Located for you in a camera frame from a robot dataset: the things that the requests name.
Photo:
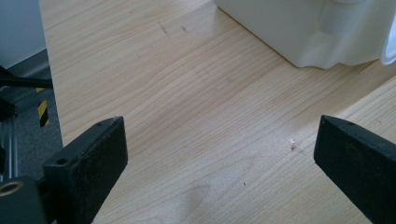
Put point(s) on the white round rim object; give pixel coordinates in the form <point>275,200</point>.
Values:
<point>389,46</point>

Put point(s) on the metal stand frame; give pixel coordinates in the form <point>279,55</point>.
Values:
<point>12,102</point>

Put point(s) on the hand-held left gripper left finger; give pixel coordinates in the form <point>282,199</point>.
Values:
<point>90,165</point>

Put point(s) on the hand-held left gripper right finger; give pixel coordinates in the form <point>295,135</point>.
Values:
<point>361,161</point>

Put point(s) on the white plastic container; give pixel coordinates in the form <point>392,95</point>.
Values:
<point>299,28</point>

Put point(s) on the yellow black striped tape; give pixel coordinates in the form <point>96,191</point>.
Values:
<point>43,109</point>

